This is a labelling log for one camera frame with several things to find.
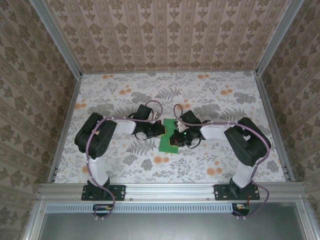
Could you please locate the floral patterned table cover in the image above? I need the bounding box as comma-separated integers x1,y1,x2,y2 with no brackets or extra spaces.
53,71,287,185

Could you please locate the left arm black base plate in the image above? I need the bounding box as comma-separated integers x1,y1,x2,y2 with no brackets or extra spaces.
81,184,126,202

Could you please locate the aluminium outer frame rail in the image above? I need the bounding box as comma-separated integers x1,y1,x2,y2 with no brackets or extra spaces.
296,197,320,240
22,197,48,240

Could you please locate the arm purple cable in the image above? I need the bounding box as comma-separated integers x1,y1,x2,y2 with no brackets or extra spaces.
173,104,271,221
85,100,165,221

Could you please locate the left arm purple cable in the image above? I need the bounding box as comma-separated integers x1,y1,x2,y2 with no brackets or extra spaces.
85,100,165,221

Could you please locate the grey metal sheet panel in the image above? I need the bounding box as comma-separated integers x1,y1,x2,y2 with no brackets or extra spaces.
37,202,310,240

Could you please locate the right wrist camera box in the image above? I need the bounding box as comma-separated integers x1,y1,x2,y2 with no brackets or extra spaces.
174,119,187,132

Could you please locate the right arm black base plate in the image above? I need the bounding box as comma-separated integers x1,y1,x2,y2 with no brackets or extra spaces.
214,183,261,202

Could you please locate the aluminium table side rail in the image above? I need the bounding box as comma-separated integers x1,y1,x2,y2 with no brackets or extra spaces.
46,74,83,184
256,72,296,183

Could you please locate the black connector board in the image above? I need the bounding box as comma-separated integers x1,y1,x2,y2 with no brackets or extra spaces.
231,202,251,216
92,203,113,217

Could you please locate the aluminium table end rail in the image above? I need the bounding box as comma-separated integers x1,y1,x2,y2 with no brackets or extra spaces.
81,70,259,75

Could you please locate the aluminium corner post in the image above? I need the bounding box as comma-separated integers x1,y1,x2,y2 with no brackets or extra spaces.
31,0,83,78
255,0,306,76

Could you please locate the grey slotted cable duct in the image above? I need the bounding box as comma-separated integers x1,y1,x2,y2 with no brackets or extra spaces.
46,202,251,213

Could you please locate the green square paper sheet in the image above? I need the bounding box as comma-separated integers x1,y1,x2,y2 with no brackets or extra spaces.
157,118,180,154

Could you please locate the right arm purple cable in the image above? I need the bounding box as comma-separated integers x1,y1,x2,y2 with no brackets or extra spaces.
173,104,271,221

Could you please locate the aluminium mounting beam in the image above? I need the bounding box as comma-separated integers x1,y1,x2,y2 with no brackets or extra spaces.
36,181,306,202

